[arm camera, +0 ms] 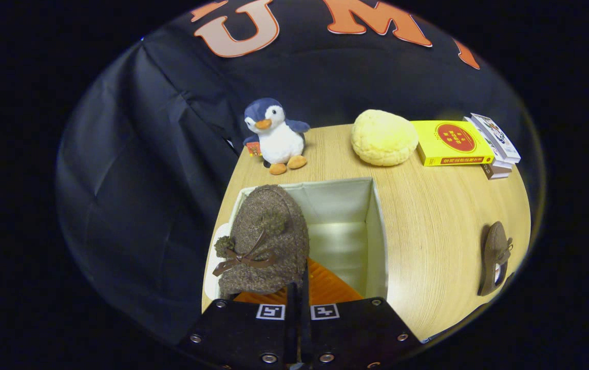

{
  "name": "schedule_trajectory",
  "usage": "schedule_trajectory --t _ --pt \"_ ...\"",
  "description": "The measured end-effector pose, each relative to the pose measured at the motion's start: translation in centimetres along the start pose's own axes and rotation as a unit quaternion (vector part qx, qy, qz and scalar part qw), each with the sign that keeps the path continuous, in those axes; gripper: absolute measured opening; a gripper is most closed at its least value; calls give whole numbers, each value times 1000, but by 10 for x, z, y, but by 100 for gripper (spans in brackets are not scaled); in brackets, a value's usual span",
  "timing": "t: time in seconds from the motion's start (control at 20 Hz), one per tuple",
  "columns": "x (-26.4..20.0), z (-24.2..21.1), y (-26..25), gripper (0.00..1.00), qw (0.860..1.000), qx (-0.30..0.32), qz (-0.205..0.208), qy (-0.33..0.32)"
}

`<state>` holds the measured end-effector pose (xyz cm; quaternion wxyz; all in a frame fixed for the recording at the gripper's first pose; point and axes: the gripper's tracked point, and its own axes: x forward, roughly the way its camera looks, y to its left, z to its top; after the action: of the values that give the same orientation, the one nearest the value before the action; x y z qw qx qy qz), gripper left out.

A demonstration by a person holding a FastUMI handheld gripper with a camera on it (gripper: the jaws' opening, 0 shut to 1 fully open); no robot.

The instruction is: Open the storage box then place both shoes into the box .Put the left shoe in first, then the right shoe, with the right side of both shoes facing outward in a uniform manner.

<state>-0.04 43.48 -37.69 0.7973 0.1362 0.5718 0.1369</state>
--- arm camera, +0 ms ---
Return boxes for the brown fuzzy shoe with bow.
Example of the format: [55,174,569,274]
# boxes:
[478,221,514,297]
[212,184,310,298]

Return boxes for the yellow bun plush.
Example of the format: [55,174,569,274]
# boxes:
[351,109,419,167]

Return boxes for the yellow book with red circle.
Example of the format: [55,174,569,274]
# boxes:
[410,120,495,167]

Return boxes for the white illustrated book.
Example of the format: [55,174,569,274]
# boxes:
[463,116,513,170]
[470,113,522,164]

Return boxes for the brown book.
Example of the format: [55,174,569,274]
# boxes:
[482,162,511,180]

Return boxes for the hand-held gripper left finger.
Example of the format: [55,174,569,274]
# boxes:
[178,282,301,370]

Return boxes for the beige fabric storage box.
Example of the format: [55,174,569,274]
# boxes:
[203,177,390,304]

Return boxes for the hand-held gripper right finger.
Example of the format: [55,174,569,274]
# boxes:
[300,257,422,370]

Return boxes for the penguin plush toy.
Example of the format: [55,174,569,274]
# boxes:
[243,98,311,176]

